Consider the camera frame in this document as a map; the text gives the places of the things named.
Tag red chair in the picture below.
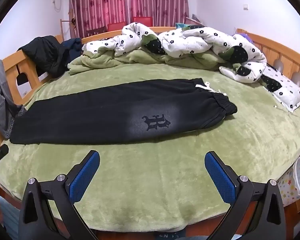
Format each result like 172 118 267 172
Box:
107 23 127 32
132 17 153 27

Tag star printed white bin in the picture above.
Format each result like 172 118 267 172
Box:
277 156 300 207

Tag purple cloth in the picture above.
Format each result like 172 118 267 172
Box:
236 32 253 43

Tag person's blue trouser leg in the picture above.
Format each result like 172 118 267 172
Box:
0 194 22 240

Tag black pants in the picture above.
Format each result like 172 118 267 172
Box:
9 78 238 145

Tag dark wooden chair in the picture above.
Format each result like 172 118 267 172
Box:
85 26 107 37

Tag wooden coat rack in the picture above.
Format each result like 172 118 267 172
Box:
60 9 77 42

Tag grey jeans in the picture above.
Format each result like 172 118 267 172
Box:
0 60 27 139

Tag black jacket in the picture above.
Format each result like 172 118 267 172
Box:
17 36 74 77

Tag green fleece blanket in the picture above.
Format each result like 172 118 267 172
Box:
0 64 300 233

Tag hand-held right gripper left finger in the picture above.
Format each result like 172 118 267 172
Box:
18 150 100 240

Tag white floral quilt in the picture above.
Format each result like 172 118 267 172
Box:
67 22 268 83

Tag wooden bed frame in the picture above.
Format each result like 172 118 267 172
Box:
0 26 300 233

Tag red patterned curtain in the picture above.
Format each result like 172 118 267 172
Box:
69 0 190 39

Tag white floral pillow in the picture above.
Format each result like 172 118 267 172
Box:
260 66 300 112

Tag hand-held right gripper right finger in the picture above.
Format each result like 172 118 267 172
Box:
204 151 287 240

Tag navy cloth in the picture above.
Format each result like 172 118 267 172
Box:
61 38 83 63

